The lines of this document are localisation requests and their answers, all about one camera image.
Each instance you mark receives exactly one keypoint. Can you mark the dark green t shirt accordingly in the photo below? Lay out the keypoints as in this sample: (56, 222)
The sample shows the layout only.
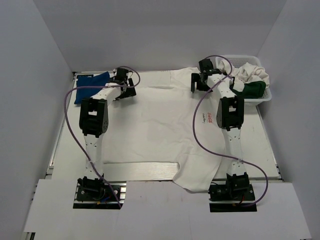
(252, 90)

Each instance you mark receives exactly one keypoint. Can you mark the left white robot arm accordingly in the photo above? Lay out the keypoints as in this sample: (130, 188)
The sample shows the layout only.
(94, 99)

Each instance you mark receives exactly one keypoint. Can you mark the white t shirt red logo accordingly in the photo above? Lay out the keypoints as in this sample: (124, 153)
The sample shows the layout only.
(166, 123)

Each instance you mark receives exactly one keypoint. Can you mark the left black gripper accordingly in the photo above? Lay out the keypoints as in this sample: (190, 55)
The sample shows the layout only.
(130, 92)

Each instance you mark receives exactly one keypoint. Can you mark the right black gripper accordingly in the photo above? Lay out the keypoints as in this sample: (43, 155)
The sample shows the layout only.
(196, 78)

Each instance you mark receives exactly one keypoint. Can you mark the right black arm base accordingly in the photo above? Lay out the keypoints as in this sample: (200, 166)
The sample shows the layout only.
(236, 195)

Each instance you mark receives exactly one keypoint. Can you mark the white plastic basket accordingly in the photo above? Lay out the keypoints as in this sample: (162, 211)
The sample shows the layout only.
(238, 61)

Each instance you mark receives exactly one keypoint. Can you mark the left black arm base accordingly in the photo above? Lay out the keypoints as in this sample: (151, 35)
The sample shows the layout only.
(94, 194)

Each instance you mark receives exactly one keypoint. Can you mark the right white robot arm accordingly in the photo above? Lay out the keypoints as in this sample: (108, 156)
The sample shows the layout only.
(229, 118)

